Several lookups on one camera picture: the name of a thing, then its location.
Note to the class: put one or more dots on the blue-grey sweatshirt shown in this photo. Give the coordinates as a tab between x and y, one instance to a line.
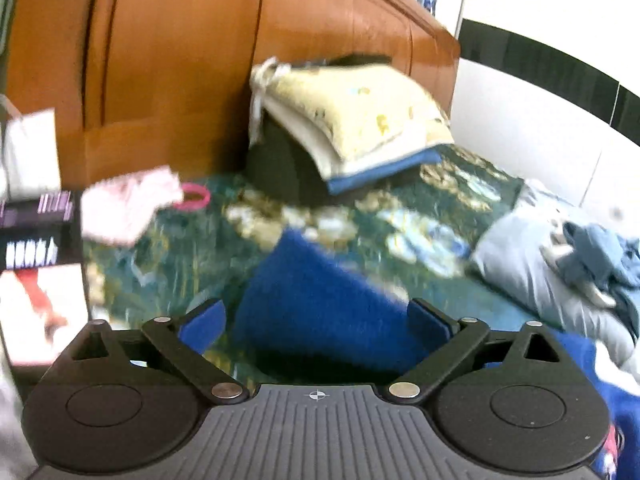
600	255

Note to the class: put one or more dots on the white bag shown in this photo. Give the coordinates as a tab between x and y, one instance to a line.
27	155

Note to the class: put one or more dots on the orange wooden headboard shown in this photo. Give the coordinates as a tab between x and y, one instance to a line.
170	60

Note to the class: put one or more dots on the dark printed box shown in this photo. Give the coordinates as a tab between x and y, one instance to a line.
40	230

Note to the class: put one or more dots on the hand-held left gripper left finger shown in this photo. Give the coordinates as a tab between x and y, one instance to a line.
204	322

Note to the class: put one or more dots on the blue folded cloth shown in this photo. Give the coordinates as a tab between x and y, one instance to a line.
380	170

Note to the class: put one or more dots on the dark brown cushion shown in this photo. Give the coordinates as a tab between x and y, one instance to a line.
280	160

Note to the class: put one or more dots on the pink white cloth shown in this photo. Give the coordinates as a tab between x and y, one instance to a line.
125	205

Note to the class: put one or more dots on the yellow printed pillow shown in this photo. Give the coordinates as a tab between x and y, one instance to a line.
360	105

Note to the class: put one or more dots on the green floral bed sheet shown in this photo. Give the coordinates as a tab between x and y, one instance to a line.
210	255

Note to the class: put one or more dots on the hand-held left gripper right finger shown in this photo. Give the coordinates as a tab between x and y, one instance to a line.
429	321

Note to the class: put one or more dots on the dark cloth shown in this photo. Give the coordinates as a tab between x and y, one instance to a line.
345	60

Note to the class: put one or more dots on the blue knitted sweater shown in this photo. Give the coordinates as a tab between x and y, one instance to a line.
325	305

